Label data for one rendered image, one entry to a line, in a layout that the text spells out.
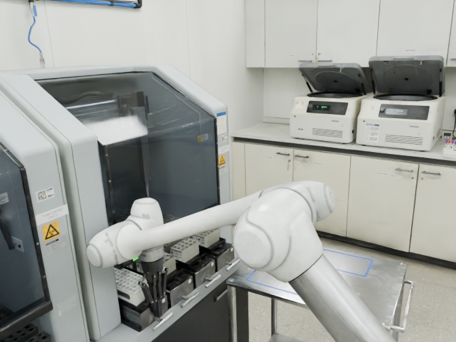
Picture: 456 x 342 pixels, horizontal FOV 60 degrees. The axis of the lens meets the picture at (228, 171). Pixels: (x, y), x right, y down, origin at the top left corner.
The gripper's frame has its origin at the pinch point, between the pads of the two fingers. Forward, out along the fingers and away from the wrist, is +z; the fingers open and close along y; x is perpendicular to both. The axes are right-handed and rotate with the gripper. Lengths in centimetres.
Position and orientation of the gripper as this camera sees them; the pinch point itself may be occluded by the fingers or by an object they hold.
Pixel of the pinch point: (157, 307)
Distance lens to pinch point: 153.5
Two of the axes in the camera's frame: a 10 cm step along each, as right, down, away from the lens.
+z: 0.5, 9.6, 2.9
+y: -5.6, 2.6, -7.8
